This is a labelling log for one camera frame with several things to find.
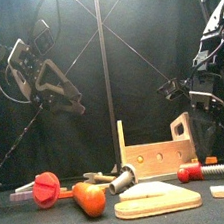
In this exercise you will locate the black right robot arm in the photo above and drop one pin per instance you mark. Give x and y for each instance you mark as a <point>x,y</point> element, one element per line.
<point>215,30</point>

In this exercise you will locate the small orange toy piece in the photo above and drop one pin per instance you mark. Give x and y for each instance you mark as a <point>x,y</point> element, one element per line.
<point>211,160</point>

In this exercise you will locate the red screwdriver grey thread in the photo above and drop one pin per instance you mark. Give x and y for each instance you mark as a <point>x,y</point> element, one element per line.
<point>199,171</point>

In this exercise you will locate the wooden toy toolbox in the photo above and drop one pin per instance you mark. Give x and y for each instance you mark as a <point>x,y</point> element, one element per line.
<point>157,158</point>

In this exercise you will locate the wooden toy hammer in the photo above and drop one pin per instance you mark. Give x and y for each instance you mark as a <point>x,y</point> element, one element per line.
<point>99,177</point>

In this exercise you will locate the flat plywood board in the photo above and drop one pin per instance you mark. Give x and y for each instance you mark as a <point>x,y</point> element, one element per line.
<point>156,200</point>

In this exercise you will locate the grey toy bolt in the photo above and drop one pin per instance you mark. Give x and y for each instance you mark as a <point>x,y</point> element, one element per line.
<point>122,181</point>

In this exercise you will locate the white toy bar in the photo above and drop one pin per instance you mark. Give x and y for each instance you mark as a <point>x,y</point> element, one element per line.
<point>25,187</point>

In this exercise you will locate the purple toy bar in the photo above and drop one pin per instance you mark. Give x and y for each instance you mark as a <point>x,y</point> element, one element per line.
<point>21,196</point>

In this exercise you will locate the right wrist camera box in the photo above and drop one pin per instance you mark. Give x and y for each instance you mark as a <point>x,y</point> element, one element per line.
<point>172,89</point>

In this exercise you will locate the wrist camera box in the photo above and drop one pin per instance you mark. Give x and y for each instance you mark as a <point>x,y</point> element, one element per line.
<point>43,38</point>
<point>172,89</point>

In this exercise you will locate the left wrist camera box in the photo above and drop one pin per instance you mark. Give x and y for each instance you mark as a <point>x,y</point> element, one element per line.
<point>43,38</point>

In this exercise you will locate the vertical metal frame pole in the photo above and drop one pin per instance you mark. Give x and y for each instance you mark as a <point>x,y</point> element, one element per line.
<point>107,84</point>

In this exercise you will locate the thin diagonal frame brace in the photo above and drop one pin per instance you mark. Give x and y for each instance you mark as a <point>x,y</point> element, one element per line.
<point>84,43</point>
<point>136,51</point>

